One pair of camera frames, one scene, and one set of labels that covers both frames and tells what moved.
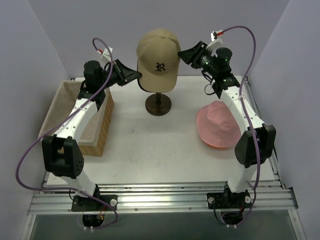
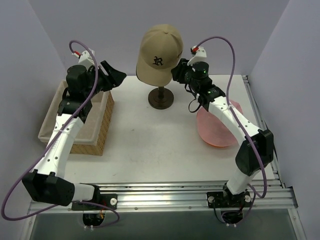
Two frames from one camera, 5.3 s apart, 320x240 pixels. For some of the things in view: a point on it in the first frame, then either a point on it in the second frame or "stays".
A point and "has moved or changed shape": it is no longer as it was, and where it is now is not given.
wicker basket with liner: [94, 135] stays
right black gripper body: [197, 56] → [180, 72]
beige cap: [158, 60] has moved or changed shape
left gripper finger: [127, 74] → [118, 77]
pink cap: [216, 125] stays
